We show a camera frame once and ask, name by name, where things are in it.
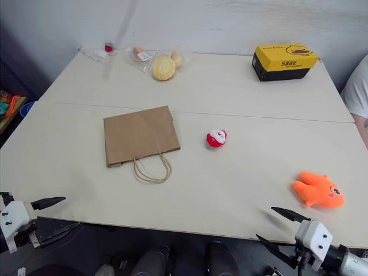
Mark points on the blue bucket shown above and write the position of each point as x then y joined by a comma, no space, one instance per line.
27,108

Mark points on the peach bun toy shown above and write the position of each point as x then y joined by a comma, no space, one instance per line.
177,59

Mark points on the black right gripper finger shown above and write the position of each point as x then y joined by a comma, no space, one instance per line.
280,250
290,216

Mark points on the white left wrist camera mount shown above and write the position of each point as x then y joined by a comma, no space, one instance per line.
15,215

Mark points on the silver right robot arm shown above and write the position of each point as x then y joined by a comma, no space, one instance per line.
349,263

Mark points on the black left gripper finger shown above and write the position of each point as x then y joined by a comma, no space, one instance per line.
46,203
57,232

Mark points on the small clear plastic wrapper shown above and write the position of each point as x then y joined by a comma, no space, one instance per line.
99,53

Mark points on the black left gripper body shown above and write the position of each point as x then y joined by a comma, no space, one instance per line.
27,234

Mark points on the clear plastic bag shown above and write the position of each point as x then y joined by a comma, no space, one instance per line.
143,61

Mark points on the small orange toy piece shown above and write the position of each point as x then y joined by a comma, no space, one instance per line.
138,51

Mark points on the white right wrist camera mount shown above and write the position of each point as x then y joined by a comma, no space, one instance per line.
317,238

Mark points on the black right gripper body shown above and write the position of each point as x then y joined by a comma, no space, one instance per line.
304,254

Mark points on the yellow round bread toy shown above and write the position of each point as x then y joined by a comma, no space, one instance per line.
163,68

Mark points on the person in white shirt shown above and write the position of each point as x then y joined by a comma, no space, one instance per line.
358,89

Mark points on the colourful toys on shelf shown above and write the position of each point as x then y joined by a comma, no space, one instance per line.
8,103

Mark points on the yellow black duck print box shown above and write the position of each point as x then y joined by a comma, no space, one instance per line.
283,61

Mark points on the orange plush toy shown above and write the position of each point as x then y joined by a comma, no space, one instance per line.
317,191

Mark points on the red white plush toy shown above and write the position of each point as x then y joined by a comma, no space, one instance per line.
215,138

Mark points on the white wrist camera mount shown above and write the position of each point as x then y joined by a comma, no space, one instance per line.
15,215
317,238

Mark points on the small red toy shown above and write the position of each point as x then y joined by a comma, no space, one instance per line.
108,47

